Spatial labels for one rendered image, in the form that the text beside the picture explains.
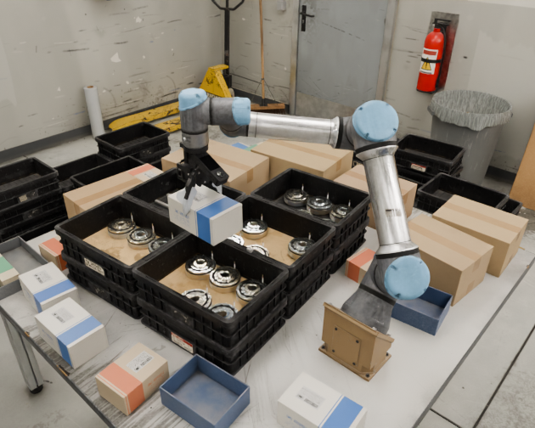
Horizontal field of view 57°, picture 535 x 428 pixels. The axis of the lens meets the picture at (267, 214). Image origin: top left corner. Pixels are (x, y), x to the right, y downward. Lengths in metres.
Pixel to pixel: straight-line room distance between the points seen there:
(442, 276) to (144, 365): 1.03
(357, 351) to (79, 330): 0.83
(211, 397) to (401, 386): 0.55
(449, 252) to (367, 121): 0.70
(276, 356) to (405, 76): 3.41
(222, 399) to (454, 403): 1.32
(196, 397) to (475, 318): 0.97
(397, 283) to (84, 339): 0.92
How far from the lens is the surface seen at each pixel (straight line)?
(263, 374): 1.55
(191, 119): 1.36
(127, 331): 1.72
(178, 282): 1.67
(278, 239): 1.85
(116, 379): 1.49
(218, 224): 1.42
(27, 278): 1.90
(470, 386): 2.61
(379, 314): 1.48
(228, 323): 1.37
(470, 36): 4.33
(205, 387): 1.52
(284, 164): 2.30
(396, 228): 1.35
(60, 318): 1.69
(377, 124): 1.34
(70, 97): 4.96
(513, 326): 3.01
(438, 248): 1.87
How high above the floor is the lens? 1.88
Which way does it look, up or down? 32 degrees down
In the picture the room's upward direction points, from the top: 1 degrees clockwise
